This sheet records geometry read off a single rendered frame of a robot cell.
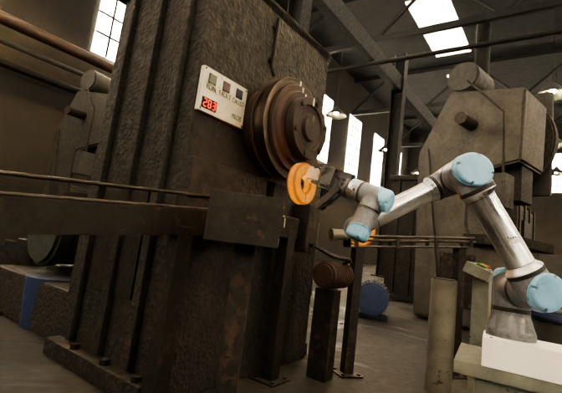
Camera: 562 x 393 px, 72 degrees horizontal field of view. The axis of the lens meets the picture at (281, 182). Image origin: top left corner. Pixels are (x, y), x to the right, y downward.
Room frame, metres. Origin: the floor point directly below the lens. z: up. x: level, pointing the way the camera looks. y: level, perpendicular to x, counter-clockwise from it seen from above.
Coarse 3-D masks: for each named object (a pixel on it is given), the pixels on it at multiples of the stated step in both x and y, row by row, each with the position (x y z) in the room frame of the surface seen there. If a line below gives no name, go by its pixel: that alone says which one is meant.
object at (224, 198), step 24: (216, 192) 1.07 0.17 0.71; (216, 216) 1.07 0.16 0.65; (240, 216) 1.07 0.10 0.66; (264, 216) 1.07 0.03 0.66; (216, 240) 1.07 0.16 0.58; (240, 240) 1.07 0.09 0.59; (264, 240) 1.07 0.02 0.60; (240, 264) 1.19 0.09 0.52; (240, 288) 1.19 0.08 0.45; (240, 312) 1.19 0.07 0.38; (240, 336) 1.19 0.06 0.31; (240, 360) 1.22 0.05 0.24; (216, 384) 1.19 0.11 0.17
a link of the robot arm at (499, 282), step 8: (496, 272) 1.37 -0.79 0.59; (504, 272) 1.34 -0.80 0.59; (496, 280) 1.37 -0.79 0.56; (504, 280) 1.33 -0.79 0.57; (496, 288) 1.37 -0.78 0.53; (504, 288) 1.31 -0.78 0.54; (496, 296) 1.36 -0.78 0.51; (504, 296) 1.33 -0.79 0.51; (496, 304) 1.36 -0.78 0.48; (504, 304) 1.34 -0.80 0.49; (512, 304) 1.32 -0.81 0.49
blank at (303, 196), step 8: (296, 168) 1.39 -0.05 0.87; (304, 168) 1.42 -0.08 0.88; (288, 176) 1.39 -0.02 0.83; (296, 176) 1.38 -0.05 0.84; (288, 184) 1.39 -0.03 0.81; (296, 184) 1.39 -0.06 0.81; (304, 184) 1.48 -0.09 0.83; (312, 184) 1.47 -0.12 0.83; (296, 192) 1.39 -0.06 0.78; (304, 192) 1.44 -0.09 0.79; (312, 192) 1.48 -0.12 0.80; (296, 200) 1.41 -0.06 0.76; (304, 200) 1.44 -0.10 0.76
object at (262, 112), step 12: (276, 84) 1.59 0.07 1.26; (288, 84) 1.66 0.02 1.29; (264, 96) 1.58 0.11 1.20; (312, 96) 1.82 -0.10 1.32; (264, 108) 1.55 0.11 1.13; (264, 120) 1.55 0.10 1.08; (264, 132) 1.56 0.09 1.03; (264, 144) 1.58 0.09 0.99; (264, 156) 1.63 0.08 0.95; (276, 168) 1.65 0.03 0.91
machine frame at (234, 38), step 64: (128, 0) 1.80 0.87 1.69; (192, 0) 1.47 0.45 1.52; (256, 0) 1.65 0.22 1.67; (128, 64) 1.73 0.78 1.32; (192, 64) 1.46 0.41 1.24; (256, 64) 1.70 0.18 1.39; (320, 64) 2.14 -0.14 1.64; (128, 128) 1.68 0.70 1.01; (192, 128) 1.45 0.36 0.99; (128, 192) 1.59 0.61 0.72; (192, 192) 1.42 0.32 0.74; (256, 192) 1.71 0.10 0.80; (128, 256) 1.56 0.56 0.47; (192, 256) 1.46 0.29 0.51; (256, 256) 1.76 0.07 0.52; (64, 320) 1.81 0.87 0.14; (128, 320) 1.54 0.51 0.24; (192, 320) 1.50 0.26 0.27; (256, 320) 1.81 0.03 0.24; (128, 384) 1.40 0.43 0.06; (192, 384) 1.54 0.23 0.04
